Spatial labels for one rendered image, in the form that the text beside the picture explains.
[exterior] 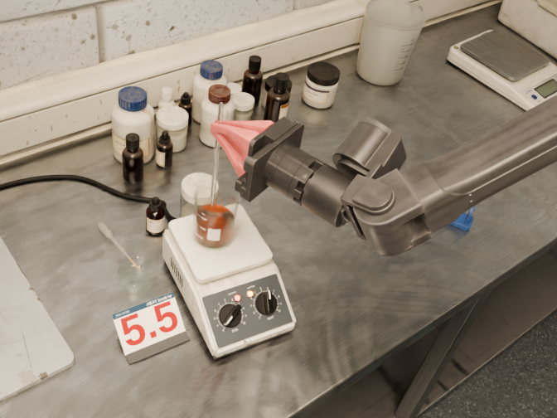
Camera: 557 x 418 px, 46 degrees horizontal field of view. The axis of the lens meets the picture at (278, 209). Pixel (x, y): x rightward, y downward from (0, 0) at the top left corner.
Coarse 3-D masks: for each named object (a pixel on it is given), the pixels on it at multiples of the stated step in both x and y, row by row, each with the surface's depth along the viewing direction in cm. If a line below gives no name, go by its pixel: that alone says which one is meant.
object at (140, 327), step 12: (168, 300) 92; (144, 312) 91; (156, 312) 91; (168, 312) 92; (120, 324) 89; (132, 324) 90; (144, 324) 91; (156, 324) 91; (168, 324) 92; (180, 324) 93; (132, 336) 90; (144, 336) 90; (156, 336) 91
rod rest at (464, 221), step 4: (472, 208) 115; (468, 212) 116; (460, 216) 117; (464, 216) 117; (468, 216) 114; (472, 216) 117; (456, 220) 116; (460, 220) 116; (464, 220) 117; (468, 220) 115; (472, 220) 117; (452, 224) 116; (456, 224) 116; (460, 224) 116; (464, 224) 116; (468, 224) 116; (460, 228) 116; (464, 228) 116; (468, 228) 115
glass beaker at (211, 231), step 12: (204, 180) 91; (204, 192) 92; (216, 192) 93; (228, 192) 92; (204, 204) 94; (216, 204) 94; (228, 204) 94; (204, 216) 88; (216, 216) 88; (228, 216) 89; (192, 228) 93; (204, 228) 90; (216, 228) 90; (228, 228) 91; (204, 240) 91; (216, 240) 91; (228, 240) 93
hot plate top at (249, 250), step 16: (240, 208) 100; (176, 224) 96; (192, 224) 96; (240, 224) 97; (176, 240) 94; (192, 240) 94; (240, 240) 95; (256, 240) 96; (192, 256) 92; (208, 256) 92; (224, 256) 93; (240, 256) 93; (256, 256) 93; (272, 256) 94; (192, 272) 90; (208, 272) 90; (224, 272) 91
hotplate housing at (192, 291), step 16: (176, 256) 94; (176, 272) 96; (240, 272) 93; (256, 272) 94; (272, 272) 94; (192, 288) 91; (208, 288) 91; (224, 288) 91; (192, 304) 92; (288, 304) 95; (208, 320) 89; (208, 336) 89; (256, 336) 92; (272, 336) 93; (224, 352) 90
